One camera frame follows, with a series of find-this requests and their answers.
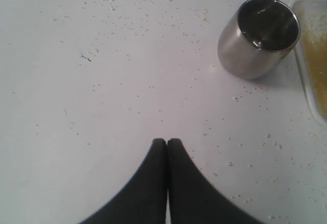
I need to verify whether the stainless steel cup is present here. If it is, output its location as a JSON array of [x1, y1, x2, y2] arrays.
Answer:
[[218, 0, 300, 80]]

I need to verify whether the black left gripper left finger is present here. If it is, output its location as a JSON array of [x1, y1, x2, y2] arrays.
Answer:
[[82, 138, 168, 223]]

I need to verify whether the yellow and white grain mixture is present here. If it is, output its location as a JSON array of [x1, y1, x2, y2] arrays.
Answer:
[[299, 1, 326, 116]]

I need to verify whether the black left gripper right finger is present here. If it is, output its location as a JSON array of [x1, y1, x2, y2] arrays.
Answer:
[[167, 139, 258, 223]]

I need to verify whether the clear plastic tray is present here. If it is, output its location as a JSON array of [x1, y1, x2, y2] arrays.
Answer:
[[290, 0, 326, 126]]

